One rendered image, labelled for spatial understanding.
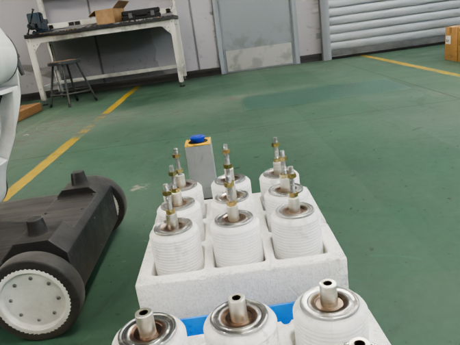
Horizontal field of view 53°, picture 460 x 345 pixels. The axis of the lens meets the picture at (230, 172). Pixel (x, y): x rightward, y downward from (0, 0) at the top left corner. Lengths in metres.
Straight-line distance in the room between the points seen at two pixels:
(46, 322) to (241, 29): 5.12
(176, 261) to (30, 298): 0.38
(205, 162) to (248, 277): 0.47
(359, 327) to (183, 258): 0.39
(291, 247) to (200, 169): 0.46
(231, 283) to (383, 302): 0.37
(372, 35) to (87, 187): 5.15
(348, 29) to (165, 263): 5.39
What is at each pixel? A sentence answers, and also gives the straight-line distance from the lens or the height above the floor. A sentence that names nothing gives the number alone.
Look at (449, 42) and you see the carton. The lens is 4.89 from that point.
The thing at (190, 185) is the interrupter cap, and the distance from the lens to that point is 1.11.
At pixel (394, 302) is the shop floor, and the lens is 1.08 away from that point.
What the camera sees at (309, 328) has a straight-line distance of 0.61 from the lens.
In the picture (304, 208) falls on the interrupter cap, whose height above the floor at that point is 0.25.
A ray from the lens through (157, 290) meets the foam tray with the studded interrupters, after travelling 0.88.
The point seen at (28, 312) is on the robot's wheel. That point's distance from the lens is 1.14.
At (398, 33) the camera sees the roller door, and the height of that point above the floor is 0.20.
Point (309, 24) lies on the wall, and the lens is 6.05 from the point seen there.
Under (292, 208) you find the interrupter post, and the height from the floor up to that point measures 0.26.
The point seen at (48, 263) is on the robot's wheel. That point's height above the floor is 0.18.
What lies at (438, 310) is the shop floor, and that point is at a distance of 1.07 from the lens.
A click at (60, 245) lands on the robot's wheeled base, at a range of 1.11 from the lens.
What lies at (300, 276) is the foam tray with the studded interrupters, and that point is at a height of 0.15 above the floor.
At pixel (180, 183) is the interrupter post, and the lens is 1.11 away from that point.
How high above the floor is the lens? 0.61
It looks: 18 degrees down
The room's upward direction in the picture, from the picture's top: 8 degrees counter-clockwise
